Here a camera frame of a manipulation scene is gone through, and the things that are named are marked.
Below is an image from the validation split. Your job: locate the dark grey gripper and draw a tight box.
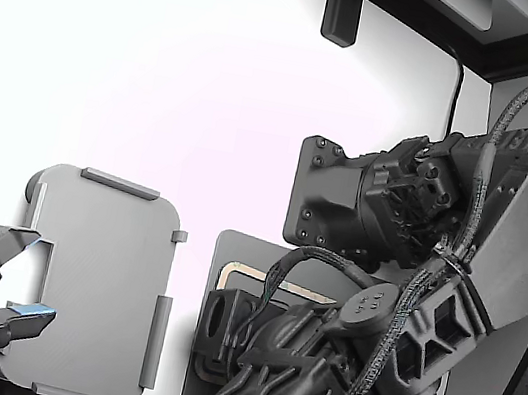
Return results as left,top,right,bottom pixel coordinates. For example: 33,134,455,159
183,282,369,395

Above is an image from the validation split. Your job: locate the beige rectangular adhesive frame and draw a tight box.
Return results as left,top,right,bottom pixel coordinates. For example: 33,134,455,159
212,259,335,316

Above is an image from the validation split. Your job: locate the light grey holder plate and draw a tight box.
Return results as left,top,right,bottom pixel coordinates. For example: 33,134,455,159
0,156,197,395

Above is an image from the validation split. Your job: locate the large light grey panel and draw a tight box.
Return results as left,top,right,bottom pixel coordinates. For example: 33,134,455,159
407,0,497,34

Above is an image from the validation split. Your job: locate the small light grey panel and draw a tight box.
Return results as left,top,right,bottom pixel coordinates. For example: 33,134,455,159
495,0,528,19

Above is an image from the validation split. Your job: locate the thin braided camera cable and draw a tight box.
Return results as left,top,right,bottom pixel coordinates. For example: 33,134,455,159
240,235,380,358

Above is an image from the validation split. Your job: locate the dark grey frame tray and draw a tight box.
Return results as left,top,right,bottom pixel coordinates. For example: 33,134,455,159
181,225,412,395

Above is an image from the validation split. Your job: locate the long dark grey bracket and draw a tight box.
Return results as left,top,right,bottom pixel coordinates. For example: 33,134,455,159
317,0,365,50

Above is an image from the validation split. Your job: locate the black enclosure frame rail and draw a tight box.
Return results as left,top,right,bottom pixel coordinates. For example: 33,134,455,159
288,0,528,91

